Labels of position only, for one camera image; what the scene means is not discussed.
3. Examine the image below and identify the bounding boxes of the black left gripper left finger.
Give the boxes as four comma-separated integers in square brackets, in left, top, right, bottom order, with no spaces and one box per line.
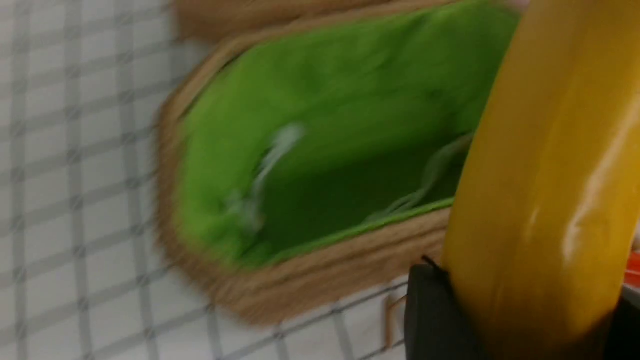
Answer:
[404,256,489,360]

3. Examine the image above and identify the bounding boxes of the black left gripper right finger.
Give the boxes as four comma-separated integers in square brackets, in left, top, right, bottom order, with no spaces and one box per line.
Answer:
[603,286,640,360]

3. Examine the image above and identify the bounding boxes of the yellow plastic banana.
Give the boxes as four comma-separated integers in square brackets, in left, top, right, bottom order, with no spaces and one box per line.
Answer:
[442,0,640,360]

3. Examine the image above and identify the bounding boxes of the woven wicker basket green lining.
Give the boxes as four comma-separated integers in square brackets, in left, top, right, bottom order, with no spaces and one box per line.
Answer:
[155,0,522,326]

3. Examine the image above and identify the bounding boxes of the white grid tablecloth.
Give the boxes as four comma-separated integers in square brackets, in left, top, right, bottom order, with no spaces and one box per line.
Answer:
[0,0,405,360]

